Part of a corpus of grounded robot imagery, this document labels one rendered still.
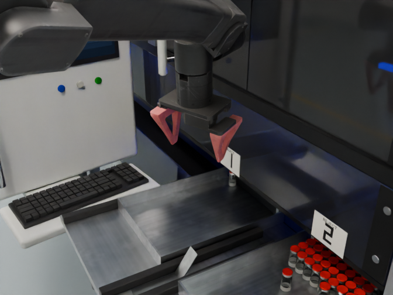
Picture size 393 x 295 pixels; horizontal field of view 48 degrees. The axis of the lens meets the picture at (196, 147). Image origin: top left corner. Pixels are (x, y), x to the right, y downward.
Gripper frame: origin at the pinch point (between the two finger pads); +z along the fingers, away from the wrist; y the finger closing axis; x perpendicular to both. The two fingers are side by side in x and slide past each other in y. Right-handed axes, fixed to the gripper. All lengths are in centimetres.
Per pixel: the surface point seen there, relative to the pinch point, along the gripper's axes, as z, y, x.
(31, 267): 130, 121, -22
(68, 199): 42, 52, -7
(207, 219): 35.4, 9.9, -17.1
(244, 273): 33.2, -7.3, -5.7
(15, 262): 130, 131, -19
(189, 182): 35.4, 22.3, -26.5
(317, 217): 18.0, -18.2, -14.3
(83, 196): 42, 50, -11
